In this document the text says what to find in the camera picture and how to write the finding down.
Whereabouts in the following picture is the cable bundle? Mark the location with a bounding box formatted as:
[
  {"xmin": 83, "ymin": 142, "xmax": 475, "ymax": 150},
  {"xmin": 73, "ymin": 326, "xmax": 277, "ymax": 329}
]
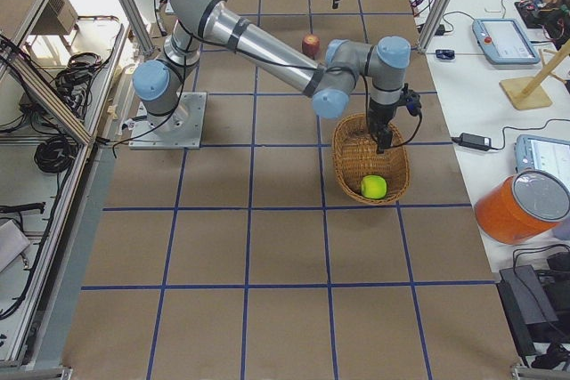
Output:
[{"xmin": 34, "ymin": 134, "xmax": 77, "ymax": 175}]

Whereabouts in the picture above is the red apple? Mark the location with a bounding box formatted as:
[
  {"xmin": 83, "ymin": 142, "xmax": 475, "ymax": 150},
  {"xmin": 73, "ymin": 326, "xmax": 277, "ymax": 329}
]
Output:
[{"xmin": 301, "ymin": 34, "xmax": 321, "ymax": 60}]

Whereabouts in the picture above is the black power adapter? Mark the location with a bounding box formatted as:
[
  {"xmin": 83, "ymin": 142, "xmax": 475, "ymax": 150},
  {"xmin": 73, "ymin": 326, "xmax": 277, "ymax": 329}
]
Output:
[{"xmin": 452, "ymin": 133, "xmax": 493, "ymax": 151}]

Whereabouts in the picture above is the wicker basket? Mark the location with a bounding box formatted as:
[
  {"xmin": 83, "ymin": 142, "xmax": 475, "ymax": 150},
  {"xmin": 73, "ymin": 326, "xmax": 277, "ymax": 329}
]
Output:
[{"xmin": 332, "ymin": 113, "xmax": 411, "ymax": 206}]

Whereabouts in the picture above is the green apple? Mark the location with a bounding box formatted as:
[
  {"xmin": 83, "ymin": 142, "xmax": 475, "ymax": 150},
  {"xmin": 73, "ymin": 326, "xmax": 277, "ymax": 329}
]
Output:
[{"xmin": 360, "ymin": 174, "xmax": 387, "ymax": 200}]

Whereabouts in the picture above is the teach pendant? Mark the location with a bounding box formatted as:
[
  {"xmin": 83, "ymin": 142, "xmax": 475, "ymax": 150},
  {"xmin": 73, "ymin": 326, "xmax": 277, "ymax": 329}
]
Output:
[
  {"xmin": 515, "ymin": 134, "xmax": 569, "ymax": 181},
  {"xmin": 471, "ymin": 19, "xmax": 540, "ymax": 65}
]

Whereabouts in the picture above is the aluminium frame post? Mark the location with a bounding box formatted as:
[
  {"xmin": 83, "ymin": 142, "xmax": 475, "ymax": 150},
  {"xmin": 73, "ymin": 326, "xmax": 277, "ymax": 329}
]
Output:
[{"xmin": 417, "ymin": 0, "xmax": 472, "ymax": 54}]

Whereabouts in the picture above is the black equipment box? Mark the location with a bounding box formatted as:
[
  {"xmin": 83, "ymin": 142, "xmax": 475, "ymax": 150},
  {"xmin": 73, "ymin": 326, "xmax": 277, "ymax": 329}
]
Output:
[{"xmin": 497, "ymin": 265, "xmax": 569, "ymax": 372}]

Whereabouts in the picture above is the wooden stand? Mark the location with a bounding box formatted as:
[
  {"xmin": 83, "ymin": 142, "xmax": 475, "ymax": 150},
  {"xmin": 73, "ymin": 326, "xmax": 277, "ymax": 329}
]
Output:
[{"xmin": 500, "ymin": 41, "xmax": 569, "ymax": 110}]

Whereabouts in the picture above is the aluminium side frame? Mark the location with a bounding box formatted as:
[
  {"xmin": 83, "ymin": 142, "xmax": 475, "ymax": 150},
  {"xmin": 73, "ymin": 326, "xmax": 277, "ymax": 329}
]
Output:
[{"xmin": 1, "ymin": 0, "xmax": 134, "ymax": 376}]

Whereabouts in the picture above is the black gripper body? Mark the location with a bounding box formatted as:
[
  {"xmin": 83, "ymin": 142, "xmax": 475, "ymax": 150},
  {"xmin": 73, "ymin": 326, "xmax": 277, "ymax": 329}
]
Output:
[{"xmin": 367, "ymin": 108, "xmax": 395, "ymax": 142}]

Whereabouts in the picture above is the orange bucket with lid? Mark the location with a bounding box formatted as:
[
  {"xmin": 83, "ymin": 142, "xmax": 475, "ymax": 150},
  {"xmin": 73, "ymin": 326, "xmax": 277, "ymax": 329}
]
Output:
[{"xmin": 475, "ymin": 169, "xmax": 569, "ymax": 245}]

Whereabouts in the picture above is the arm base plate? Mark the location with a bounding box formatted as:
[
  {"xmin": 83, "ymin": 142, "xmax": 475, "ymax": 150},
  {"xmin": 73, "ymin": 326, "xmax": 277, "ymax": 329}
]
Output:
[{"xmin": 128, "ymin": 92, "xmax": 208, "ymax": 150}]

